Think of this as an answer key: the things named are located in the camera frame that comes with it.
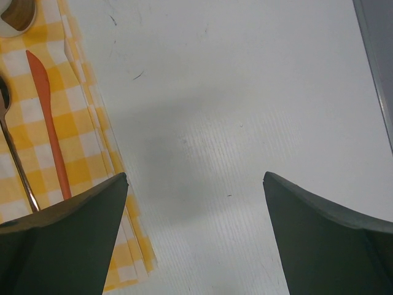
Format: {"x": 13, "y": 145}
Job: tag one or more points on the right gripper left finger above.
{"x": 67, "y": 247}

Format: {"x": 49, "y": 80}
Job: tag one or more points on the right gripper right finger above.
{"x": 326, "y": 248}

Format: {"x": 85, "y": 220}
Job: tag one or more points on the orange checkered cloth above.
{"x": 87, "y": 141}

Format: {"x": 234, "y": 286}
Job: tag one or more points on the copper spoon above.
{"x": 5, "y": 106}

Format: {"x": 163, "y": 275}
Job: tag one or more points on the metal cup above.
{"x": 17, "y": 16}

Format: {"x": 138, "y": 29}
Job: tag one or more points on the right frame post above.
{"x": 375, "y": 23}

